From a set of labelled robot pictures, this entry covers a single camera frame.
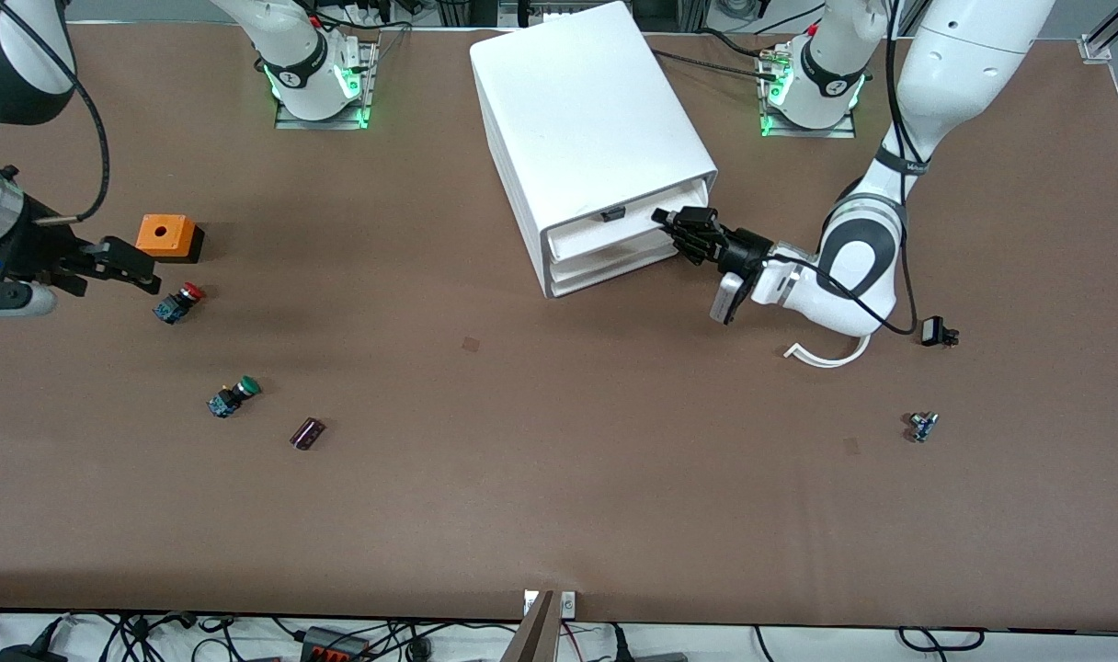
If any white plastic drawer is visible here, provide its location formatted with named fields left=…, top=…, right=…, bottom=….
left=553, top=250, right=675, bottom=299
left=547, top=178, right=713, bottom=268
left=551, top=232, right=679, bottom=277
left=552, top=241, right=678, bottom=288

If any red push button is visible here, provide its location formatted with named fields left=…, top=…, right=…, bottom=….
left=152, top=282, right=207, bottom=325

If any white drawer cabinet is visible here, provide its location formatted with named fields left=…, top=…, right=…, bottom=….
left=469, top=0, right=719, bottom=300

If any green push button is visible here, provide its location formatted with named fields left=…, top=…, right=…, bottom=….
left=207, top=375, right=263, bottom=420

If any orange box with hole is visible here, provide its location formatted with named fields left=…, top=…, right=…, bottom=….
left=135, top=214, right=205, bottom=264

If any white curved plastic strip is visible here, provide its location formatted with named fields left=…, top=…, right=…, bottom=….
left=783, top=333, right=873, bottom=370

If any black orange power strip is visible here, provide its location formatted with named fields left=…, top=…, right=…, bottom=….
left=300, top=626, right=372, bottom=662

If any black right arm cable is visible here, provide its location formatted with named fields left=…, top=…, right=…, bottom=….
left=0, top=0, right=111, bottom=227

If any black base power cable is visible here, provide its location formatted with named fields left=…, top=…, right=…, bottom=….
left=653, top=48, right=788, bottom=82

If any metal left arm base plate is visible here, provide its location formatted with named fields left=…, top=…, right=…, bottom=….
left=759, top=46, right=860, bottom=140

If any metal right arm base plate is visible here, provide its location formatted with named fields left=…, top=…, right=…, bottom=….
left=274, top=40, right=381, bottom=131

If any white metal bracket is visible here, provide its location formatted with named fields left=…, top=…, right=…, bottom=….
left=522, top=590, right=577, bottom=617

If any aluminium frame corner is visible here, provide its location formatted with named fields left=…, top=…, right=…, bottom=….
left=1078, top=0, right=1118, bottom=65

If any brown wooden post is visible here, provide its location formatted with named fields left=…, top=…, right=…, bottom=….
left=501, top=590, right=561, bottom=662

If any black looped floor cable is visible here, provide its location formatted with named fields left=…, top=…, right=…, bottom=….
left=897, top=626, right=988, bottom=655

